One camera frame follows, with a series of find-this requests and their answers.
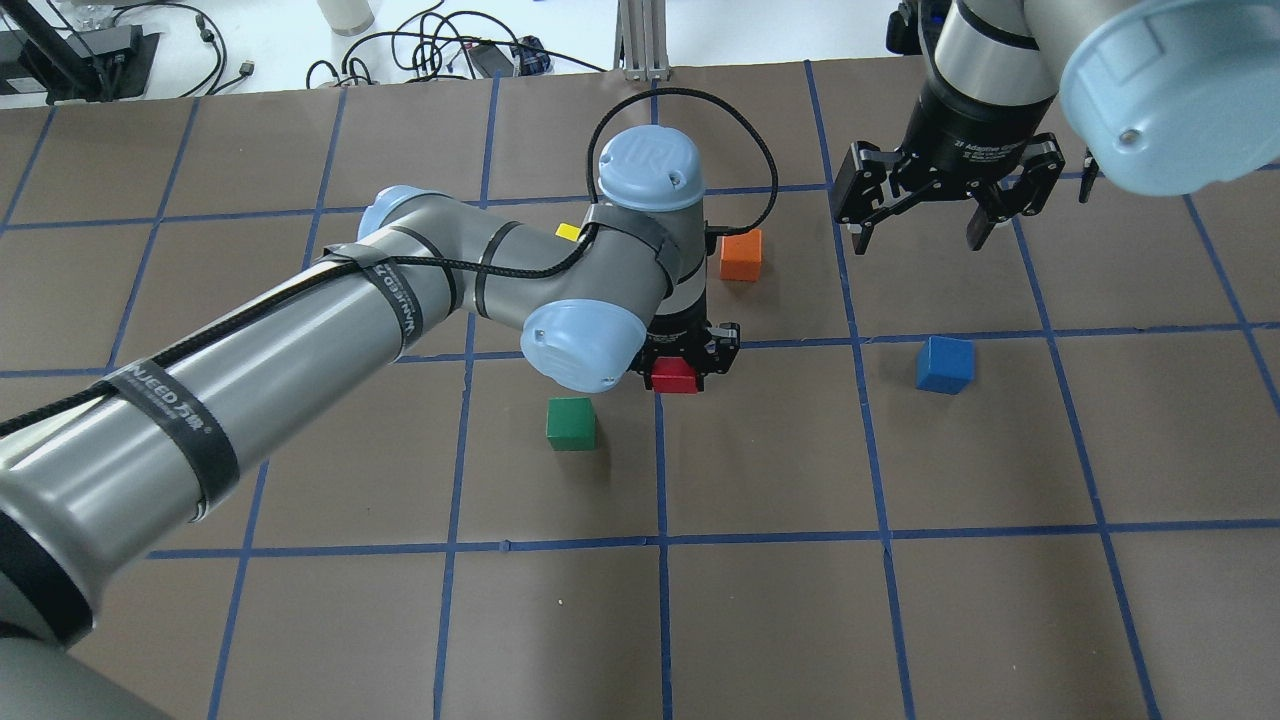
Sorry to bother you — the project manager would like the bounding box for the red wooden block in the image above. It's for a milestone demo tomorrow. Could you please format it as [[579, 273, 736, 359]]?
[[648, 356, 701, 395]]

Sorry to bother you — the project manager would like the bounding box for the yellow wooden block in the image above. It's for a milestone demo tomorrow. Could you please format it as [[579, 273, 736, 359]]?
[[556, 223, 582, 242]]

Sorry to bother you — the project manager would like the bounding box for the blue wooden block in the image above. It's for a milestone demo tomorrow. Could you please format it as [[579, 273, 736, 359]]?
[[915, 336, 977, 395]]

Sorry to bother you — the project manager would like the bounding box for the orange wooden block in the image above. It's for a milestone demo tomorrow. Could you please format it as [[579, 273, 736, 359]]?
[[718, 228, 764, 283]]

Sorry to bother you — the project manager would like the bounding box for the green wooden block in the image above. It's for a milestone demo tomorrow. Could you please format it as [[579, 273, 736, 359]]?
[[545, 397, 598, 452]]

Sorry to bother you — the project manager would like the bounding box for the aluminium frame post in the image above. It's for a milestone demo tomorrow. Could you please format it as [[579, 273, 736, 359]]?
[[614, 0, 671, 81]]

